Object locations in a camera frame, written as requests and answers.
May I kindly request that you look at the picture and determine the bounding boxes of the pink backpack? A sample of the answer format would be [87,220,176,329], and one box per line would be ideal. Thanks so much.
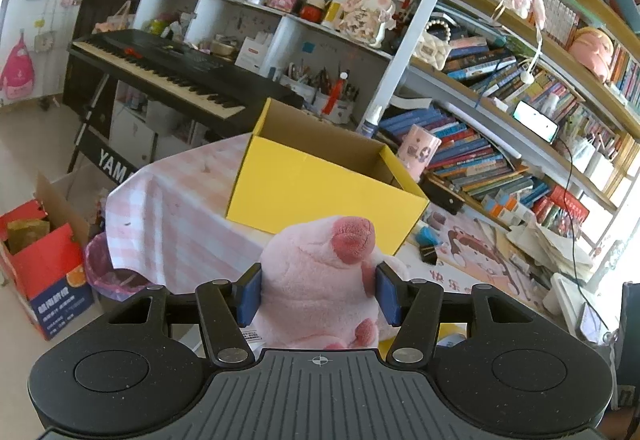
[0,30,36,101]

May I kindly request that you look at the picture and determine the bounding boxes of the row of upright shelf books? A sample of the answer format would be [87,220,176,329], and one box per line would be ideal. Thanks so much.
[442,37,626,156]

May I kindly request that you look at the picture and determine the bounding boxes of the smartphone with lit screen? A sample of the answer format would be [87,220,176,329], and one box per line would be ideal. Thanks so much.
[513,101,560,144]

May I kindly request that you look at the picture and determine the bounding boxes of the white pen holders with pens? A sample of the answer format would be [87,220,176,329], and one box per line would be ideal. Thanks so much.
[280,65,361,123]

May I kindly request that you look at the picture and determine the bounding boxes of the black keyboard stand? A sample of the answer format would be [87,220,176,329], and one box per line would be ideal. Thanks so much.
[67,72,166,186]

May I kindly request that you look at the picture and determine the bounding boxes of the thick white lying book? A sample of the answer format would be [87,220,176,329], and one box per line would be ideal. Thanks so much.
[387,95,433,113]

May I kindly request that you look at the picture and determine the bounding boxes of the black desktop box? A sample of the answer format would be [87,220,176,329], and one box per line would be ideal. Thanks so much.
[424,175,466,215]

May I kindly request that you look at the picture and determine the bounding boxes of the red gift box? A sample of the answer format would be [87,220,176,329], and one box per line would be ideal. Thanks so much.
[532,185,591,226]

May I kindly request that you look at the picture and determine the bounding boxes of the white lucky cat figurine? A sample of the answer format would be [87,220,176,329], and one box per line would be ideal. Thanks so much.
[339,0,397,48]

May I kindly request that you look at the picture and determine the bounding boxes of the pink plush head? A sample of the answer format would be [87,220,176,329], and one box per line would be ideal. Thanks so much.
[568,26,615,83]

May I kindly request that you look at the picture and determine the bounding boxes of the pink pig plush toy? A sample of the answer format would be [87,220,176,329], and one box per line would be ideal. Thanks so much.
[255,215,412,351]

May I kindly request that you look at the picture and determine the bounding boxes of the white carton with red print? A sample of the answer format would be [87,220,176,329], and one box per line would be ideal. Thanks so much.
[235,34,273,73]

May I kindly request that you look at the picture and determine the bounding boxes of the black electronic keyboard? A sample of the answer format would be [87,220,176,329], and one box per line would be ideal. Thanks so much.
[66,30,305,127]

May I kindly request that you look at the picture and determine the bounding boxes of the pink cartoon cup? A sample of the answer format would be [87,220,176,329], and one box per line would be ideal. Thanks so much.
[397,124,442,183]

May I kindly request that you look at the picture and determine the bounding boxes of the pink lined trash bin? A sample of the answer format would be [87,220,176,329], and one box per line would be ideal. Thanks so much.
[84,232,161,303]

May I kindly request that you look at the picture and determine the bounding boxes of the white desktop device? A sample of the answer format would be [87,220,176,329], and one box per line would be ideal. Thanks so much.
[542,272,621,343]

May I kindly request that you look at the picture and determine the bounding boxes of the row of leaning colourful books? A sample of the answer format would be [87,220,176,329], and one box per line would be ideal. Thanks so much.
[380,107,551,216]

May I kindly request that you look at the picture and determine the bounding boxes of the pink checkered tablecloth desktop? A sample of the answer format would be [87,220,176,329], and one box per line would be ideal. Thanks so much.
[105,132,621,356]

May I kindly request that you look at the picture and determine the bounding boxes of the red round doll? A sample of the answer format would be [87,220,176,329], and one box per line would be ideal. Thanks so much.
[300,0,326,23]

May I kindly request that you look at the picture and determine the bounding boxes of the red cardboard box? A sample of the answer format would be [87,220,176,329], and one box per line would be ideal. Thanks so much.
[0,172,101,341]

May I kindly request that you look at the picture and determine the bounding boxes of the stack of loose papers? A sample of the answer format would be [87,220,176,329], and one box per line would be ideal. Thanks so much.
[505,220,596,291]

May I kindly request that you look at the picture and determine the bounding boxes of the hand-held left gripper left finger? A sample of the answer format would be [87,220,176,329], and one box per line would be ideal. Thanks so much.
[107,262,264,368]

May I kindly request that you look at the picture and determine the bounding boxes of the yellow white bottle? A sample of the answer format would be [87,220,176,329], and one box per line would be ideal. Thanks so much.
[321,0,348,28]

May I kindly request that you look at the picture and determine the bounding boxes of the white shelf unit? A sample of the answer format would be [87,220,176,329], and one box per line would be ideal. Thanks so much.
[132,0,393,126]

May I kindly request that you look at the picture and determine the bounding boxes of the red hanging tassel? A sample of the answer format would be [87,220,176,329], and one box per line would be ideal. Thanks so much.
[324,69,349,117]

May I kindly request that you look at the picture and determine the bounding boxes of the wooden bookshelf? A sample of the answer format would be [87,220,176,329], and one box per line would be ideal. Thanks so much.
[360,0,640,271]

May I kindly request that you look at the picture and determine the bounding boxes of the white pearl handbag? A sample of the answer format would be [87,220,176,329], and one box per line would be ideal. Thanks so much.
[412,18,453,71]

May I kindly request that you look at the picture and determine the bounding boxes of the yellow cardboard box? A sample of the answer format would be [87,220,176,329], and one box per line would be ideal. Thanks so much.
[225,97,431,257]

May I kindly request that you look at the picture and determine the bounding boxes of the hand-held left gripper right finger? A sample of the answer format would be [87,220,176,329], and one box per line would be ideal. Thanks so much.
[375,262,533,367]

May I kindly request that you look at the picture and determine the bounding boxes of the white spray bottle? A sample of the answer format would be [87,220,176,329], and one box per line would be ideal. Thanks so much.
[361,105,383,138]

